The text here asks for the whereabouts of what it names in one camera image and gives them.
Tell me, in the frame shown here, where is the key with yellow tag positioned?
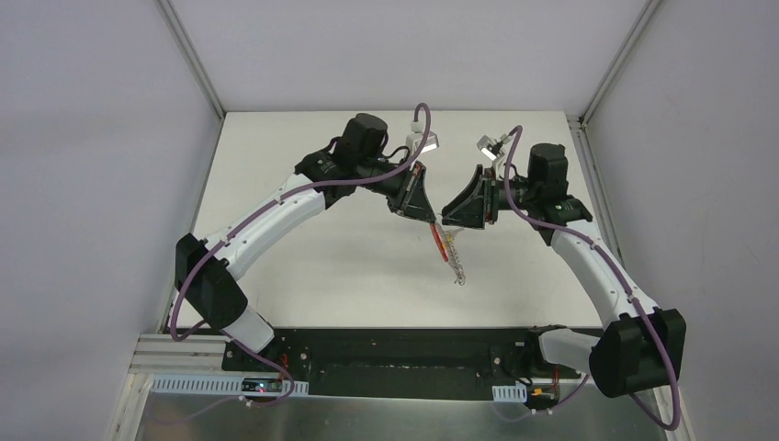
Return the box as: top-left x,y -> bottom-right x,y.
441,228 -> 465,249

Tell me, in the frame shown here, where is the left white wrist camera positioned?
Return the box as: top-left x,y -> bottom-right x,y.
405,121 -> 440,156

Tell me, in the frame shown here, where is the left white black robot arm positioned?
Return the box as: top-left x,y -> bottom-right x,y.
174,113 -> 438,372

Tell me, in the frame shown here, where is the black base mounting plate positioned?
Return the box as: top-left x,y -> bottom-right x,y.
221,327 -> 601,403

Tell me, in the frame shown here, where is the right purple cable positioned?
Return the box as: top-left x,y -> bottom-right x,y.
500,125 -> 683,432

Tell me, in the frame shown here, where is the metal keyring with red handle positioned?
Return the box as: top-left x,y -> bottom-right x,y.
430,222 -> 467,286

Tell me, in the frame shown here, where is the purple cable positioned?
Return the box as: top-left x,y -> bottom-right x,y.
500,125 -> 683,432
168,102 -> 434,409

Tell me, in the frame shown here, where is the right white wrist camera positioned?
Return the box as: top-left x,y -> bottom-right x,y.
476,134 -> 508,163

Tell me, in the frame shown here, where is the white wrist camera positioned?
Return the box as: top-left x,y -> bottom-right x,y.
405,121 -> 440,156
476,134 -> 508,163

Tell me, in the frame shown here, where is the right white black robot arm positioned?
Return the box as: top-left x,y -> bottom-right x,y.
443,143 -> 686,401

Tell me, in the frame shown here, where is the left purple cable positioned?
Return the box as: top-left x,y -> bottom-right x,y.
168,102 -> 434,409

